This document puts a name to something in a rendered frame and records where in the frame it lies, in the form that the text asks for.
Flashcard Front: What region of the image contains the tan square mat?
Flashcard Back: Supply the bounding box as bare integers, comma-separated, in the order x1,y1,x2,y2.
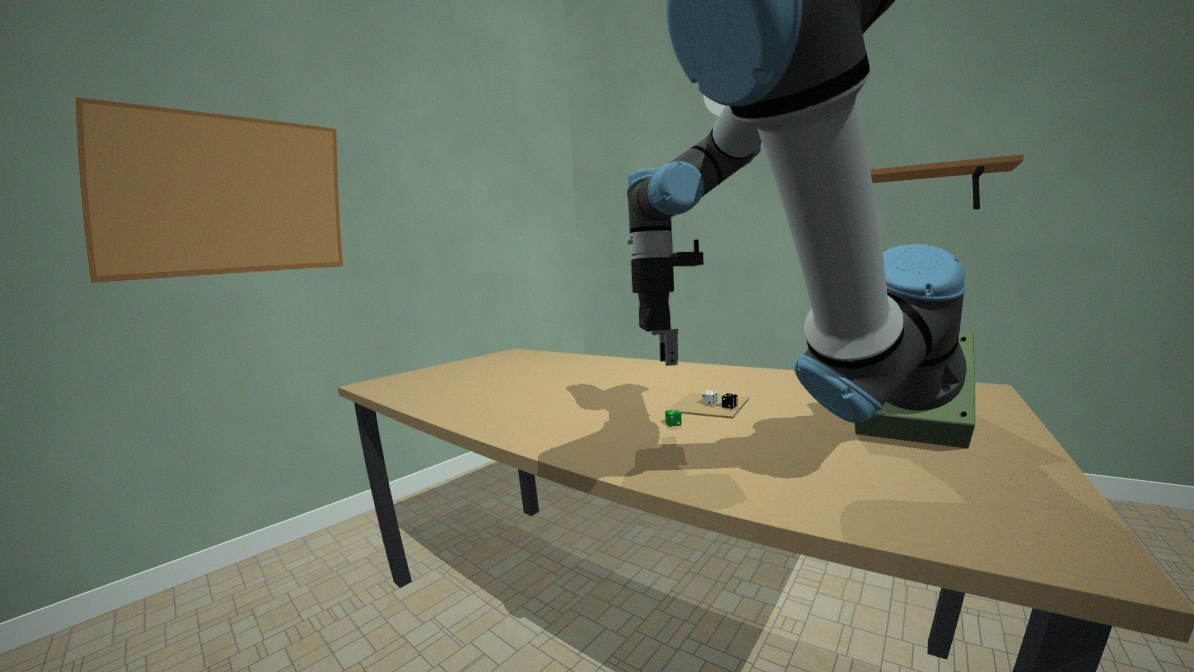
669,393,749,419

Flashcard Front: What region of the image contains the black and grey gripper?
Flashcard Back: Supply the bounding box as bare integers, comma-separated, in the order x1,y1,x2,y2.
627,232,704,366

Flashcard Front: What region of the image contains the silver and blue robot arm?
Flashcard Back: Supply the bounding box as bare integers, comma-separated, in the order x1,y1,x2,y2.
627,0,967,423

